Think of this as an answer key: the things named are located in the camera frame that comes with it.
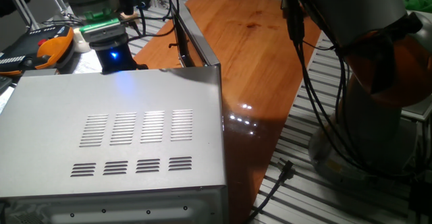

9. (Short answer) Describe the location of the white figurine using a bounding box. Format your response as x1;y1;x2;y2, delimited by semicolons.
73;28;91;53

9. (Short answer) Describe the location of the silver microwave oven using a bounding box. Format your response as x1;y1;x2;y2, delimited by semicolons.
0;65;229;224

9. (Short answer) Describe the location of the glossy wooden board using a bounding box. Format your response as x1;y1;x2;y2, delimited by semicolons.
133;0;321;224

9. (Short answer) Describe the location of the printed white paper sheet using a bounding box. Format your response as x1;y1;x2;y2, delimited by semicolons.
72;50;104;75

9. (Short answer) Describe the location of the small wooden block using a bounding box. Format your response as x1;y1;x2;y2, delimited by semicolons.
123;10;141;21

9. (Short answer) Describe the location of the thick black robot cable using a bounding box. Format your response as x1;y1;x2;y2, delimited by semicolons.
281;0;416;181

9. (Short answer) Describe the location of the black power plug cable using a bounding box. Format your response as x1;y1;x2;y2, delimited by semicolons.
243;159;294;224

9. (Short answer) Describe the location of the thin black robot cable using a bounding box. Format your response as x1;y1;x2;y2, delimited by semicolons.
333;45;358;154

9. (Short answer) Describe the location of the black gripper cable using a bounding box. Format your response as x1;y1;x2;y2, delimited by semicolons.
125;0;180;45

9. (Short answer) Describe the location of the grey metal plate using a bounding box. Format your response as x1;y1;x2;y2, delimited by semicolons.
401;97;432;123

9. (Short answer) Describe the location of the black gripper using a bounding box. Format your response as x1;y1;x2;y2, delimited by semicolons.
90;34;149;74

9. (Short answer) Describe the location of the orange black teach pendant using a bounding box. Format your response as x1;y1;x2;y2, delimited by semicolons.
0;24;76;77

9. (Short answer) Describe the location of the black strap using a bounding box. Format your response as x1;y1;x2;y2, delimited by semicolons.
333;11;423;95

